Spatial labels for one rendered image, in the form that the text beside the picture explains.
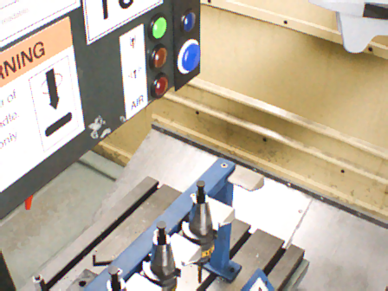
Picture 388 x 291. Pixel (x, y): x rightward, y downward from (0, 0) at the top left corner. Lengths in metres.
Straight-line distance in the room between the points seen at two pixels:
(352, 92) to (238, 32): 0.34
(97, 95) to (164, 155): 1.27
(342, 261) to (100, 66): 1.15
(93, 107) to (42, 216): 1.48
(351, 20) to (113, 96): 0.23
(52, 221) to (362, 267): 1.05
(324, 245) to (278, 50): 0.55
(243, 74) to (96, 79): 1.04
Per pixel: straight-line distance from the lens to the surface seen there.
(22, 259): 1.81
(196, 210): 0.91
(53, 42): 0.40
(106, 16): 0.44
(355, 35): 0.53
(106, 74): 0.46
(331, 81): 1.35
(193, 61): 0.55
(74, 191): 2.00
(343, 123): 1.40
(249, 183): 1.05
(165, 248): 0.84
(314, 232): 1.53
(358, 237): 1.53
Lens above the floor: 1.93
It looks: 38 degrees down
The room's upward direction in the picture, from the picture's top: straight up
